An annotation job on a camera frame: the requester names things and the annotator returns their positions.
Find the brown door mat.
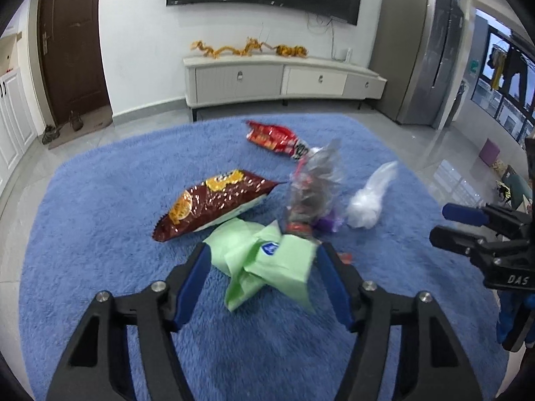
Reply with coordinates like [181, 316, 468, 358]
[48, 106, 113, 150]

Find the long yellow dragon figurine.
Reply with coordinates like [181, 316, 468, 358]
[191, 37, 268, 59]

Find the large window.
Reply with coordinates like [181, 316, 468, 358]
[470, 6, 535, 143]

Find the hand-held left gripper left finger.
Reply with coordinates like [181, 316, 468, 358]
[45, 242, 213, 401]

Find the purple stool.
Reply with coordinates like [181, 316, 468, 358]
[478, 139, 501, 167]

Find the red snack packet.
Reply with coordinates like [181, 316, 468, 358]
[246, 120, 312, 161]

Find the white television stand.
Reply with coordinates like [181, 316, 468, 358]
[183, 52, 387, 122]

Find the clear plastic wrapper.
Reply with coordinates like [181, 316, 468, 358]
[284, 139, 345, 239]

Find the television cable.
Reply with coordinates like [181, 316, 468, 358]
[307, 12, 347, 61]

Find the white hallway cabinet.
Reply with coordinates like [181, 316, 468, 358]
[0, 31, 38, 193]

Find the green tissue packet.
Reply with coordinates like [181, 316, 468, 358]
[203, 218, 318, 314]

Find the blue fluffy rug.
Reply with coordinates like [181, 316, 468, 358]
[19, 113, 508, 401]

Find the white plastic bag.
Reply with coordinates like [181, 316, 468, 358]
[346, 161, 399, 230]

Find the grey refrigerator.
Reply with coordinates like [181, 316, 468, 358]
[370, 0, 466, 130]

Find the short orange dragon figurine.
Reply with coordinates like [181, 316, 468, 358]
[274, 44, 309, 58]

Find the brown chip bag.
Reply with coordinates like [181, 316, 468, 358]
[152, 170, 289, 243]

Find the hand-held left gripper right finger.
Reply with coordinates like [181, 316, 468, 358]
[318, 242, 498, 401]

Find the brown entrance door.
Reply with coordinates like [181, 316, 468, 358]
[37, 0, 113, 128]

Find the purple wrapper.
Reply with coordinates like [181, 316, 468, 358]
[313, 211, 345, 235]

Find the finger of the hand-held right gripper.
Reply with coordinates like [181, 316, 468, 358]
[442, 203, 535, 239]
[430, 226, 504, 266]

